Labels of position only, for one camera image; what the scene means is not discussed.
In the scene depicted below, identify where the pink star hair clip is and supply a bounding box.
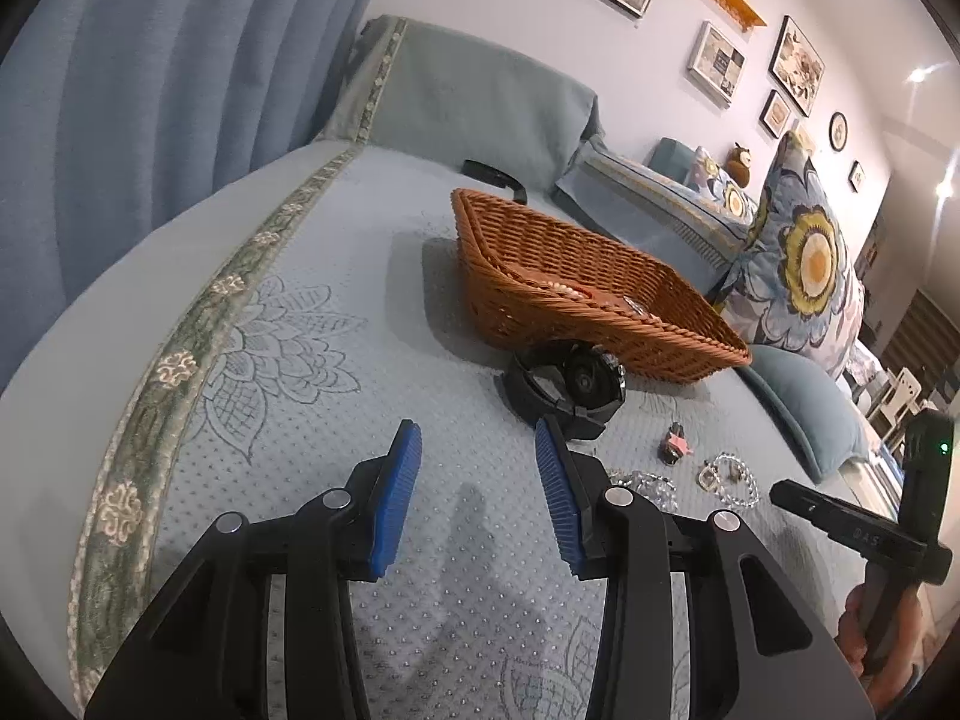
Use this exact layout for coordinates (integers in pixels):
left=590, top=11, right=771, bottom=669
left=658, top=422, right=692, bottom=465

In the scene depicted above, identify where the teal plain cushion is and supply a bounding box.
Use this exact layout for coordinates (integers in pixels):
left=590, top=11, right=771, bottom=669
left=737, top=344, right=869, bottom=484

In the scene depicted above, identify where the floral yellow flower pillow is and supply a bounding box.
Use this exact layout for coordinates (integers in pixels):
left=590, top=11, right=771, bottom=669
left=715, top=132, right=866, bottom=377

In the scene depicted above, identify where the round wall clock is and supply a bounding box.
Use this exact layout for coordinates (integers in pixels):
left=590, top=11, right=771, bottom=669
left=828, top=110, right=850, bottom=153

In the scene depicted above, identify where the tiny square frame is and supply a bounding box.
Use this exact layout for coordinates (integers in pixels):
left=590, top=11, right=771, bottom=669
left=848, top=161, right=864, bottom=192

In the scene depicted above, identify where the brown wicker basket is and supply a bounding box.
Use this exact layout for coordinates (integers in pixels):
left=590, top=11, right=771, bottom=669
left=451, top=188, right=752, bottom=383

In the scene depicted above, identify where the blue curtain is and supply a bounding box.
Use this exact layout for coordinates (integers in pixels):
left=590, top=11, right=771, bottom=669
left=2, top=0, right=370, bottom=374

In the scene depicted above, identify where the floral framed picture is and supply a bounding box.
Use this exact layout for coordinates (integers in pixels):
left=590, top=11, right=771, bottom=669
left=770, top=15, right=825, bottom=117

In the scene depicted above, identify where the white framed picture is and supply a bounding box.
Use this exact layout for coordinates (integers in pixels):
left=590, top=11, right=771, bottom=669
left=686, top=21, right=745, bottom=109

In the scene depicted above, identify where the black wrist watch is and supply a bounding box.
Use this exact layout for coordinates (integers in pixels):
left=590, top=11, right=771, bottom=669
left=503, top=340, right=626, bottom=440

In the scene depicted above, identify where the silver metal hair clip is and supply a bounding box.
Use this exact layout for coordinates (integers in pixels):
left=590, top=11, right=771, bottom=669
left=623, top=296, right=649, bottom=316

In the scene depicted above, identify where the striped blue pillow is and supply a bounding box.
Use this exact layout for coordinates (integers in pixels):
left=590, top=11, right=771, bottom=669
left=555, top=137, right=755, bottom=296

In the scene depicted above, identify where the person's right hand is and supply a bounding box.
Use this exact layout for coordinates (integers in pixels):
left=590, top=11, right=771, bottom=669
left=835, top=585, right=924, bottom=715

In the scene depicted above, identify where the black strap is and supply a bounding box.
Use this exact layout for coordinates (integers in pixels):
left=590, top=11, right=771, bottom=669
left=458, top=157, right=529, bottom=205

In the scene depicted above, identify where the small floral pillow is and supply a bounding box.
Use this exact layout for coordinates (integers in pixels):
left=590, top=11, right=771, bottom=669
left=683, top=146, right=758, bottom=223

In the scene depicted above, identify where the teal headboard cover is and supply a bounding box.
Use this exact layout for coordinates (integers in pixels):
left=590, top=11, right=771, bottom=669
left=319, top=15, right=601, bottom=192

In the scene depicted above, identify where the clear bead bracelet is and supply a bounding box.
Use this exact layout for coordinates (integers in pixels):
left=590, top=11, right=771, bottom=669
left=694, top=452, right=763, bottom=511

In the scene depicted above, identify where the brown plush toy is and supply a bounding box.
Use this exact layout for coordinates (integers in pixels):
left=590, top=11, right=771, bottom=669
left=724, top=143, right=752, bottom=188

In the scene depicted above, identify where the small dark framed picture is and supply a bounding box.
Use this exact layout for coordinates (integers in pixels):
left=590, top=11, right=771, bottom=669
left=760, top=89, right=793, bottom=138

